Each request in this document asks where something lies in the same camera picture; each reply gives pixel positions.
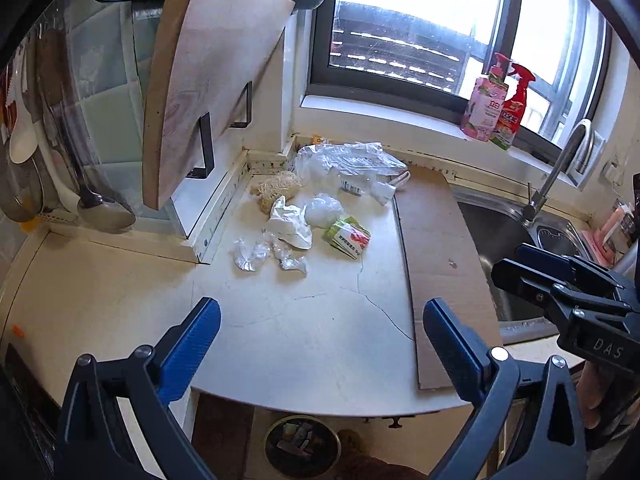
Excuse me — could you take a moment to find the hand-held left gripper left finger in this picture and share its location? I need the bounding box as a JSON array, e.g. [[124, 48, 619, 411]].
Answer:
[[55, 296, 222, 480]]

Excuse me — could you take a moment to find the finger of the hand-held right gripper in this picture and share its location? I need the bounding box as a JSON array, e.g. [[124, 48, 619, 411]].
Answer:
[[491, 258, 557, 312], [516, 242, 576, 287]]

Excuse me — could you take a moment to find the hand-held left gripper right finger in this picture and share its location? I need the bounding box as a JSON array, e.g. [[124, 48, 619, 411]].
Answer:
[[422, 297, 588, 480]]

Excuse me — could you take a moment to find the clear wrapper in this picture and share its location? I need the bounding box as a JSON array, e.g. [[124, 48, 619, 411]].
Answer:
[[231, 237, 274, 274], [272, 240, 309, 276]]

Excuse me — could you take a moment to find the green snack packet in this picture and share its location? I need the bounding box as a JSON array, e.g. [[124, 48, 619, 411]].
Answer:
[[322, 215, 372, 260]]

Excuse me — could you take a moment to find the round trash bin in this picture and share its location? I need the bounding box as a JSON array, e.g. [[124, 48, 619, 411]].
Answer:
[[263, 415, 344, 479]]

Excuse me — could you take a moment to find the clear plastic bottle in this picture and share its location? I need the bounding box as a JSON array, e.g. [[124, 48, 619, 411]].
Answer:
[[340, 167, 412, 207]]

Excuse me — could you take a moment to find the loofah sponge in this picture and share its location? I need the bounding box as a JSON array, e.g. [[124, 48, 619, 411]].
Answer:
[[249, 170, 305, 213]]

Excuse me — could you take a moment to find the white plastic bag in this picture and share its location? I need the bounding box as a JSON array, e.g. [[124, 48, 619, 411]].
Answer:
[[302, 192, 345, 229]]

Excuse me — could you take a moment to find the clear plastic bag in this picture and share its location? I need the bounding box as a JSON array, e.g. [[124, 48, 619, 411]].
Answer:
[[294, 141, 408, 196]]

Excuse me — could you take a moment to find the person's right hand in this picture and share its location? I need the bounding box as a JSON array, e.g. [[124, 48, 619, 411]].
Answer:
[[576, 359, 612, 412]]

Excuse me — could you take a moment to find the steel sink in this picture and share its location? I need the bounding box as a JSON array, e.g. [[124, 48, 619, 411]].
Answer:
[[452, 185, 601, 346]]

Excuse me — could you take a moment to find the pink mat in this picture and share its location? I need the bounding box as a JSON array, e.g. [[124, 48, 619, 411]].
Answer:
[[580, 230, 617, 267]]

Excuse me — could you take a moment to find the cardboard sheet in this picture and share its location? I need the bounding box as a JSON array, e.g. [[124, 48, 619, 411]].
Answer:
[[393, 166, 503, 391]]

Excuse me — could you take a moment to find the steel thermos kettle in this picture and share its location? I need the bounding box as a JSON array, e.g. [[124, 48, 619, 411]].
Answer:
[[620, 239, 640, 272]]

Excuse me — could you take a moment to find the steel faucet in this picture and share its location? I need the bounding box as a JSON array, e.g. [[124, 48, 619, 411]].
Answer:
[[521, 119, 594, 229]]

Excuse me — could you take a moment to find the white pipe casing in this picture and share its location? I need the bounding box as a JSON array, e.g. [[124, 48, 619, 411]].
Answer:
[[172, 135, 297, 265]]

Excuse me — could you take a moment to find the red spray bottle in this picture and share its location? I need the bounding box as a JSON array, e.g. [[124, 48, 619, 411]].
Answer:
[[490, 62, 536, 152]]

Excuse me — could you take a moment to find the steel ladle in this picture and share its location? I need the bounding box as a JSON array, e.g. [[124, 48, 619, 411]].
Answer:
[[47, 35, 137, 234]]

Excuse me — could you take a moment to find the pink dish soap bottle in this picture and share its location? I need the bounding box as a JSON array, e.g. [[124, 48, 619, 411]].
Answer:
[[461, 52, 511, 142]]

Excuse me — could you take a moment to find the black glass stove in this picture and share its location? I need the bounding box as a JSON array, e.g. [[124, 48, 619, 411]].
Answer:
[[0, 342, 67, 463]]

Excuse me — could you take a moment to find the steel strainer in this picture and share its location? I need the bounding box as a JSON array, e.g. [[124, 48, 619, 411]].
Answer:
[[0, 160, 47, 224]]

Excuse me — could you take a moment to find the white rice spoon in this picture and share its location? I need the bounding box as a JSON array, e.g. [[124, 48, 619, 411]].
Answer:
[[9, 50, 42, 164]]

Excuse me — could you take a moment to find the wooden cutting board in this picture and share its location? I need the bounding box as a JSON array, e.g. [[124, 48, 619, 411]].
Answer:
[[141, 0, 297, 211]]

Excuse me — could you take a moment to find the window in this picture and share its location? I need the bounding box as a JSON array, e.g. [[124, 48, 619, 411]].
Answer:
[[302, 0, 613, 162]]

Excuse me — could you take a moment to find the white wall box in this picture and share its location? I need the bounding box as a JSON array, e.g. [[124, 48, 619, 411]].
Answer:
[[575, 127, 606, 189]]

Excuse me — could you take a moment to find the black wire kitchen rack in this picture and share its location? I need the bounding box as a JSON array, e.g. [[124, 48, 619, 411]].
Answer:
[[91, 0, 253, 180]]

